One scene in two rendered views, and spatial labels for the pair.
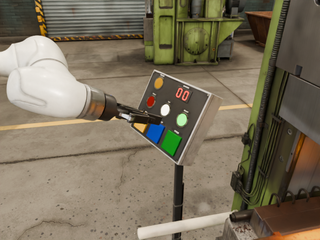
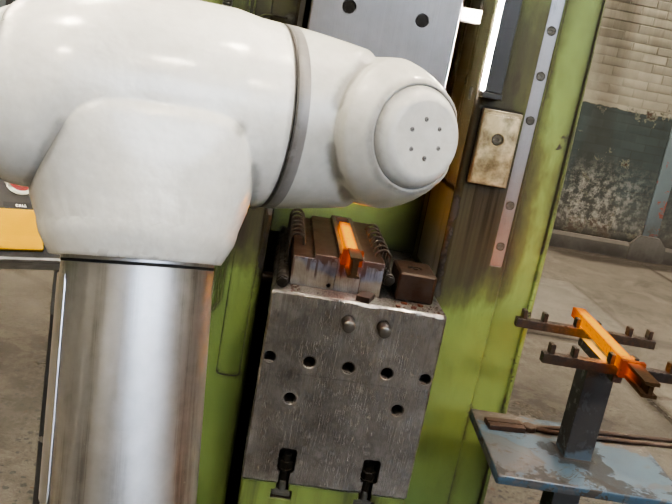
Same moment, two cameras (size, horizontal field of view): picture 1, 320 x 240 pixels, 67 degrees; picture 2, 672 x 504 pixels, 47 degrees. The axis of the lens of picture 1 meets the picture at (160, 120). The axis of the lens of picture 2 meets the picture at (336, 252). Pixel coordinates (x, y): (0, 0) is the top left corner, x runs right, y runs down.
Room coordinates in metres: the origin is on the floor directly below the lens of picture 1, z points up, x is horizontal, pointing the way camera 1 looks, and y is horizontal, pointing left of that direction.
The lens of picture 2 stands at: (0.21, 1.32, 1.39)
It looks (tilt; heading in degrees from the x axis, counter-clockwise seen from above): 14 degrees down; 276
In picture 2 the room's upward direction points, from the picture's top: 10 degrees clockwise
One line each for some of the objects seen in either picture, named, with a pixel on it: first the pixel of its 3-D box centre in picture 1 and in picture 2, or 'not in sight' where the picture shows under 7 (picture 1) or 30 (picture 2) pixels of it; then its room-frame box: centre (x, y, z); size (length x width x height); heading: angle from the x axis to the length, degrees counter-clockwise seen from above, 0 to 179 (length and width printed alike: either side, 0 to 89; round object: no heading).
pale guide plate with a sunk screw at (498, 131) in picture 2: not in sight; (494, 148); (0.09, -0.47, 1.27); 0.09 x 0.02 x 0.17; 12
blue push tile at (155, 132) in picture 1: (156, 131); not in sight; (0.83, 0.02, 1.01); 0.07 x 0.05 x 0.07; 37
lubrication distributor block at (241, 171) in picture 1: (237, 182); not in sight; (0.76, -0.33, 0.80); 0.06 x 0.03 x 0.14; 12
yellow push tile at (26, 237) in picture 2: (142, 121); (20, 230); (0.91, 0.07, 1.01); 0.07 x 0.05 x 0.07; 37
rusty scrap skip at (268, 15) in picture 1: (278, 31); not in sight; (6.99, -3.25, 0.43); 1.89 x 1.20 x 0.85; 11
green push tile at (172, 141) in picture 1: (171, 143); not in sight; (0.75, -0.04, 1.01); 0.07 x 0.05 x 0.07; 37
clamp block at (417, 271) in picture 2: not in sight; (412, 281); (0.21, -0.38, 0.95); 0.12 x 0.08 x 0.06; 102
